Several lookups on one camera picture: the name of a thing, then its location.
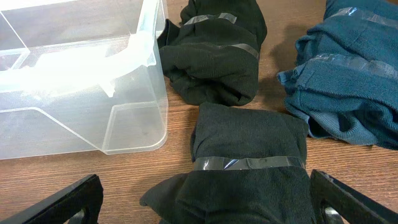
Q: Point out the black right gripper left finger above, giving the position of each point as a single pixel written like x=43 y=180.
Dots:
x=78 y=203

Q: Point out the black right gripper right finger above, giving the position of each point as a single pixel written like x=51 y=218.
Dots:
x=336 y=202

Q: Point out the small black taped garment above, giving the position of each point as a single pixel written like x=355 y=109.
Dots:
x=249 y=167

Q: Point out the clear plastic storage bin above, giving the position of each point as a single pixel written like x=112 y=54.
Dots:
x=81 y=75

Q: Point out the teal blue taped sweater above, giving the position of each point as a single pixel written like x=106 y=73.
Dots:
x=344 y=84

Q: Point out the black taped garment roll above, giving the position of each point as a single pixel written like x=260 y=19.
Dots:
x=213 y=55

